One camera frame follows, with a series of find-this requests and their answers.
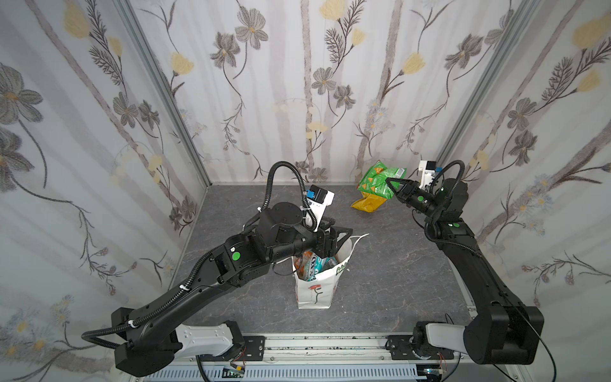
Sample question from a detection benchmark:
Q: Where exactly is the green snack packet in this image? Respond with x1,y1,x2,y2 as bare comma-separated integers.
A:
357,160,406,200

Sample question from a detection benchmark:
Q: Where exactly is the yellow snack packet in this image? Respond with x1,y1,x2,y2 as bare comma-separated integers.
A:
351,193,388,213

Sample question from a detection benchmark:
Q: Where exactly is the white printed paper bag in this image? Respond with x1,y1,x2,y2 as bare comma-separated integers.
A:
292,233,369,310

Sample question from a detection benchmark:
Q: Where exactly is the teal snack packet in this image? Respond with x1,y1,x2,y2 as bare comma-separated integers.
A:
298,251,338,281

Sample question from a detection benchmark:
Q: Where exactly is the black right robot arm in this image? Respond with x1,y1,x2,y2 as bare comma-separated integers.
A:
386,178,544,364

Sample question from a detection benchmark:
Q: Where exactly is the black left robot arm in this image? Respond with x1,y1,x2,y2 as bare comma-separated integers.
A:
81,202,353,377

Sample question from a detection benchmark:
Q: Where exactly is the orange snack packet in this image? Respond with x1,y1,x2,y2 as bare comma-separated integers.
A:
294,256,311,280

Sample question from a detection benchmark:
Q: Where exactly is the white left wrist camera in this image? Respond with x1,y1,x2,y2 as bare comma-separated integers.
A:
302,185,334,232

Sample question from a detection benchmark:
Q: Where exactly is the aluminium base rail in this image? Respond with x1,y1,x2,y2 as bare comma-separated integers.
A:
127,333,531,369

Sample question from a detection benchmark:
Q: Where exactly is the white slotted cable duct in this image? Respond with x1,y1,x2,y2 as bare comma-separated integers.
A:
142,364,423,382

